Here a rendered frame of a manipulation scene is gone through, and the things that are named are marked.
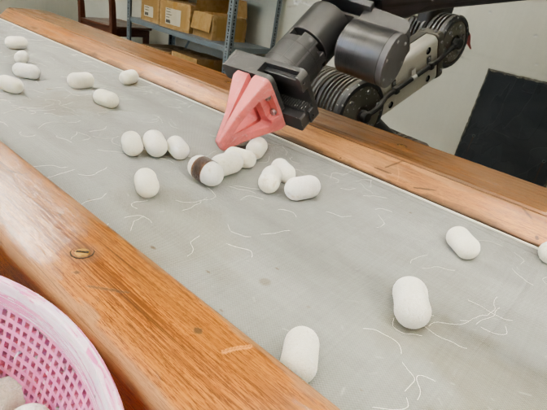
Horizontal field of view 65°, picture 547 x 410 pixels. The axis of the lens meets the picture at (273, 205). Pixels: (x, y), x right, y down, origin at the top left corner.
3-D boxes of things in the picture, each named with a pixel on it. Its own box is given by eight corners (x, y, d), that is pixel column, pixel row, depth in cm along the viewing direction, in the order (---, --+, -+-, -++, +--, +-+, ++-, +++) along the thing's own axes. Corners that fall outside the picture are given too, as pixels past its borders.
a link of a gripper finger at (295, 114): (240, 139, 39) (300, 71, 42) (190, 116, 43) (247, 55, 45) (263, 182, 44) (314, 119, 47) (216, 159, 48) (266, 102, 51)
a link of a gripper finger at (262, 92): (222, 131, 40) (282, 66, 43) (174, 110, 44) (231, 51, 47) (247, 173, 46) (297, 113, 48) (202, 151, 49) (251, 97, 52)
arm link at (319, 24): (317, 31, 54) (312, -11, 49) (365, 46, 51) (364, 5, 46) (285, 67, 52) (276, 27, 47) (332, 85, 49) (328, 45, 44)
